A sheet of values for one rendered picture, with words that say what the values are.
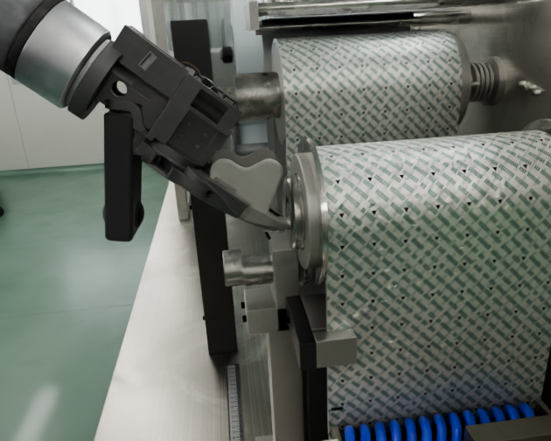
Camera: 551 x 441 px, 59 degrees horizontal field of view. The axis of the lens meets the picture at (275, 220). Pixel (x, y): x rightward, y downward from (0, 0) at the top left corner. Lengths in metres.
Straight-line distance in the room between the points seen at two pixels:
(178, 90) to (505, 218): 0.31
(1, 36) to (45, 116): 5.90
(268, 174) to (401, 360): 0.23
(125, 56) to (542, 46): 0.51
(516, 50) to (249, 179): 0.46
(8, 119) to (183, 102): 6.08
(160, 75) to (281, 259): 0.22
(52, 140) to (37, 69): 5.94
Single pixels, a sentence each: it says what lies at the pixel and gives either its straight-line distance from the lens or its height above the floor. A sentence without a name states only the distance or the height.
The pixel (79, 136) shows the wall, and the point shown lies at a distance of 6.27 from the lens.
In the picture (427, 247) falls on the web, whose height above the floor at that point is 1.23.
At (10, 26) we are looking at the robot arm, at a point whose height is 1.43.
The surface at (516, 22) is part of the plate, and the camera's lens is 0.78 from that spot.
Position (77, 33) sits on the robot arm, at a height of 1.42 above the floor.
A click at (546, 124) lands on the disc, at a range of 0.58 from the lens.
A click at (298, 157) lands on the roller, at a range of 0.47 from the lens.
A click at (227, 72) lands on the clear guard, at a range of 1.43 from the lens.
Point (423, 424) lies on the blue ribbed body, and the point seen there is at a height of 1.04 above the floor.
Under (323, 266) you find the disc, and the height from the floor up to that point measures 1.22.
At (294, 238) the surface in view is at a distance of 0.47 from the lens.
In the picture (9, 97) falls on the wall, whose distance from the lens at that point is 6.41.
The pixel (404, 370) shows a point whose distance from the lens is 0.54.
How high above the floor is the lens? 1.42
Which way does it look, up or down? 21 degrees down
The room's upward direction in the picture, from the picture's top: 3 degrees counter-clockwise
